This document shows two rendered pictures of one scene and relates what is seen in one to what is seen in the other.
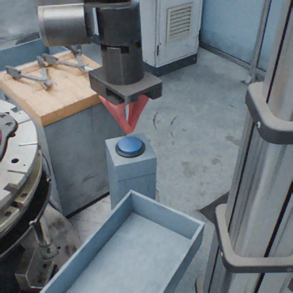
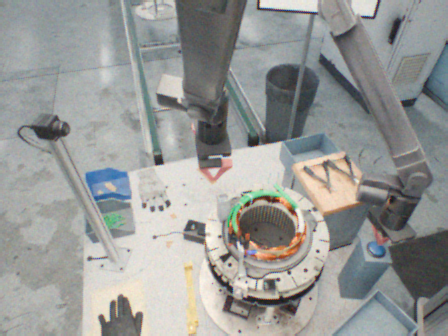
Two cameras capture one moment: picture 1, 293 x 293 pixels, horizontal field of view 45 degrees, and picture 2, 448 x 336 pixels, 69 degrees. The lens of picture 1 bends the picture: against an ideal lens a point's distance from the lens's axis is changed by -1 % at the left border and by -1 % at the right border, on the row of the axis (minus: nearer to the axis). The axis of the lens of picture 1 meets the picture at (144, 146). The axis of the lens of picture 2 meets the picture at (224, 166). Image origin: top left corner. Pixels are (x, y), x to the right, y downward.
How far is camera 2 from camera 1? 49 cm
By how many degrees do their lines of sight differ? 18
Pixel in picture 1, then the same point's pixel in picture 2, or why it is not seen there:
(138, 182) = (373, 270)
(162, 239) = (389, 321)
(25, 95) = (314, 189)
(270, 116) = not seen: outside the picture
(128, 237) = (369, 313)
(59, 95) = (335, 196)
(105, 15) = (399, 201)
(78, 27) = (380, 202)
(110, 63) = (389, 219)
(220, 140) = not seen: hidden behind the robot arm
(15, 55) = (301, 142)
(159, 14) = (394, 61)
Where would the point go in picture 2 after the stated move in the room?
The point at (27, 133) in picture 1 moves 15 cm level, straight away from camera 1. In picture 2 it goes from (322, 231) to (312, 187)
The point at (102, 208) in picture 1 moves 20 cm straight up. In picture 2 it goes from (331, 258) to (347, 226)
